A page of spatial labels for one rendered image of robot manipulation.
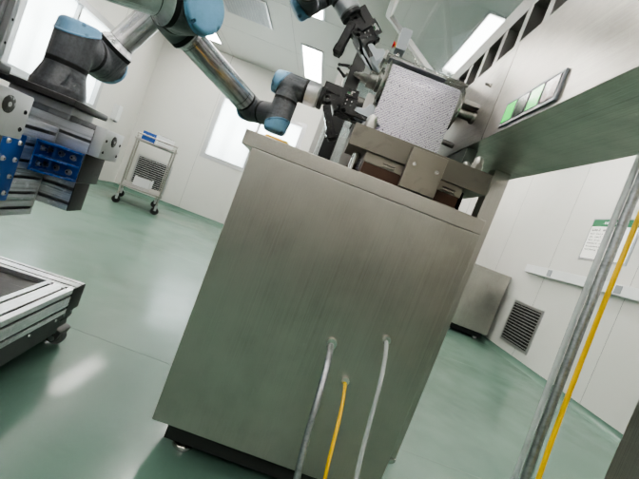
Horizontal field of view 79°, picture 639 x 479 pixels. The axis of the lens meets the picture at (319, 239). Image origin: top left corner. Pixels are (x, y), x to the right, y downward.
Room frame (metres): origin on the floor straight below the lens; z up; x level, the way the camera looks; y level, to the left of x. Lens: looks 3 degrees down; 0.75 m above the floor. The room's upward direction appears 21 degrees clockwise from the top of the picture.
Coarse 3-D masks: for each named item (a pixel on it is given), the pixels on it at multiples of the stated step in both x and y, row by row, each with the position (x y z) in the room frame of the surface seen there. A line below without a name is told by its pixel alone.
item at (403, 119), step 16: (384, 96) 1.26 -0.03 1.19; (384, 112) 1.26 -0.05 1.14; (400, 112) 1.26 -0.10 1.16; (416, 112) 1.26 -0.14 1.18; (432, 112) 1.27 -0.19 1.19; (384, 128) 1.26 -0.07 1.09; (400, 128) 1.26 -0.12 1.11; (416, 128) 1.27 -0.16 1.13; (432, 128) 1.27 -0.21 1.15; (416, 144) 1.27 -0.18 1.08; (432, 144) 1.27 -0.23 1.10
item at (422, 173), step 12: (420, 156) 1.05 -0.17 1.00; (432, 156) 1.05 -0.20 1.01; (408, 168) 1.05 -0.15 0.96; (420, 168) 1.05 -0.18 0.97; (432, 168) 1.05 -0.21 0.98; (444, 168) 1.05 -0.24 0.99; (408, 180) 1.05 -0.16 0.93; (420, 180) 1.05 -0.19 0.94; (432, 180) 1.05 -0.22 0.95; (420, 192) 1.05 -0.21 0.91; (432, 192) 1.05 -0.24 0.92
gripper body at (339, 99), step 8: (328, 88) 1.24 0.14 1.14; (336, 88) 1.24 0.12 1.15; (344, 88) 1.23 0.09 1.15; (320, 96) 1.22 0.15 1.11; (328, 96) 1.27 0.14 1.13; (336, 96) 1.25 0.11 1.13; (344, 96) 1.23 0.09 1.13; (352, 96) 1.23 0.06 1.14; (320, 104) 1.25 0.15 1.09; (328, 104) 1.26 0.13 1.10; (336, 104) 1.25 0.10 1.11; (344, 104) 1.24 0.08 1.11; (352, 104) 1.24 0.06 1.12; (336, 112) 1.24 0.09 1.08; (344, 120) 1.29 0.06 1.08
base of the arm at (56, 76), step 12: (48, 60) 1.13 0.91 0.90; (60, 60) 1.13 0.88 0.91; (36, 72) 1.12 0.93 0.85; (48, 72) 1.12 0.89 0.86; (60, 72) 1.13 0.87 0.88; (72, 72) 1.16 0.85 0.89; (84, 72) 1.19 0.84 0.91; (36, 84) 1.11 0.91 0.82; (48, 84) 1.12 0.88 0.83; (60, 84) 1.13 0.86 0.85; (72, 84) 1.16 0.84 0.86; (84, 84) 1.20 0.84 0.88; (72, 96) 1.16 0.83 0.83; (84, 96) 1.20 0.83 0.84
